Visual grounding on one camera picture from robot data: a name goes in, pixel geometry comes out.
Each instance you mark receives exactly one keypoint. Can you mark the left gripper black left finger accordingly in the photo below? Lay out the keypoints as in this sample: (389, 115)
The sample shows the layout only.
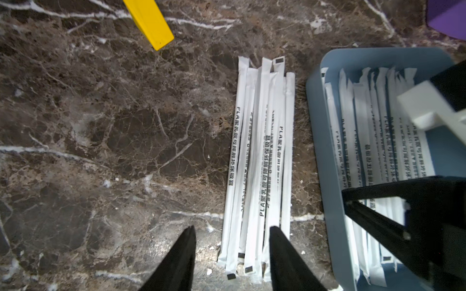
(176, 271)

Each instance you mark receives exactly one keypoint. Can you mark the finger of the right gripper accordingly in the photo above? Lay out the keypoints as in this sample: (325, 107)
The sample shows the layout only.
(421, 222)

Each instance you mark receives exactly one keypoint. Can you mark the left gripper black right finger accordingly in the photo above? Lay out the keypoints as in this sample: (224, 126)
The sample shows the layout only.
(288, 270)

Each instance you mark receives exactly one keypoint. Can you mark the blue storage box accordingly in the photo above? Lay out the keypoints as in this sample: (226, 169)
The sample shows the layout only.
(447, 151)

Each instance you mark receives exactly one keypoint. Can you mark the left pile white straw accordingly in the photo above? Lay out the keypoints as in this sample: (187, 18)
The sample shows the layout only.
(258, 192)

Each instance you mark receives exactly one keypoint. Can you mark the purple metronome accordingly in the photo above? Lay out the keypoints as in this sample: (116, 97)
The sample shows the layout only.
(447, 17)

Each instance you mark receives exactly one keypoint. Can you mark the yellow block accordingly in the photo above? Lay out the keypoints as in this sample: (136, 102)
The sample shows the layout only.
(150, 21)

